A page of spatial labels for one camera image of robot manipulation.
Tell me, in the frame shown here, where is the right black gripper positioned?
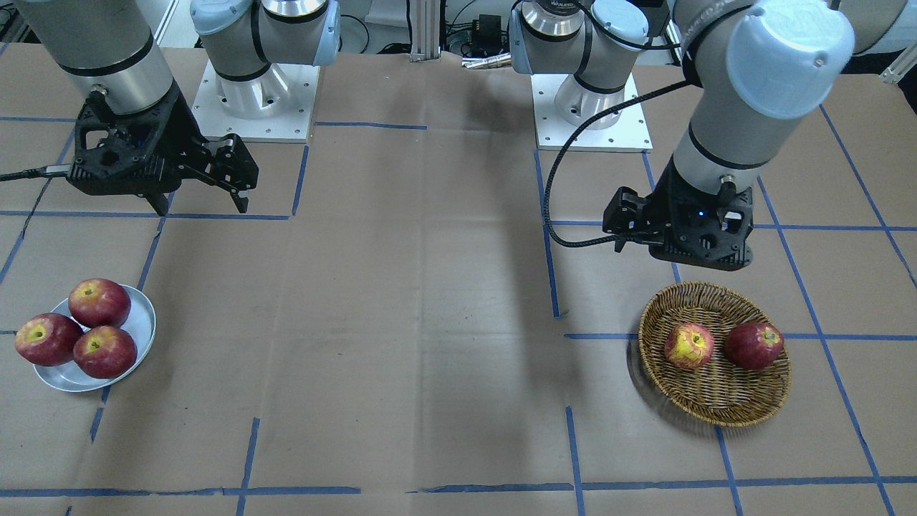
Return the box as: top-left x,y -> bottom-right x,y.
66,82 -> 259,218

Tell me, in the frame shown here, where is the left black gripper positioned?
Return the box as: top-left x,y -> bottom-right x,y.
602,160 -> 754,271

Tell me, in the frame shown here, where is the yellow-red apple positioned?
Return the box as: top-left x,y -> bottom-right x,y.
663,322 -> 716,370

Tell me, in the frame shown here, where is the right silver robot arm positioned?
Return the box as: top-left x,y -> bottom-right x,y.
2,1 -> 340,216

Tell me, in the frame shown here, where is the woven wicker basket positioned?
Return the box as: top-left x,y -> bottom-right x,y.
636,281 -> 792,428

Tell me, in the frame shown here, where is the red apple plate back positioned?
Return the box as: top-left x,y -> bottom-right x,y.
68,278 -> 131,328

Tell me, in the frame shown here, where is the red apple plate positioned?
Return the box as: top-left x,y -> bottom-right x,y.
73,325 -> 138,379
68,278 -> 131,328
14,312 -> 83,367

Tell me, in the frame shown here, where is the dark red basket apple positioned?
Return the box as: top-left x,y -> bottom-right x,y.
724,322 -> 784,371

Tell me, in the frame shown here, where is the red apple plate front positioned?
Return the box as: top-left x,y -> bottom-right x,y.
73,325 -> 138,379

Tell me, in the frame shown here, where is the light blue plate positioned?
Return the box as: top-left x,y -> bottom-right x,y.
32,285 -> 157,393

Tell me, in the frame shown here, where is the black power adapter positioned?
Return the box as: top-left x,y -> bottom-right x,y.
471,14 -> 502,55

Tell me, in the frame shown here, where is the black braided cable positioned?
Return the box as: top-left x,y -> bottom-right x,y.
542,79 -> 692,249

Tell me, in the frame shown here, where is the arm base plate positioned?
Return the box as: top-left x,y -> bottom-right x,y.
191,63 -> 323,143
532,75 -> 654,153

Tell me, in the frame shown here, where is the aluminium frame post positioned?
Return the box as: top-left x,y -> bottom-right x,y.
405,1 -> 445,63

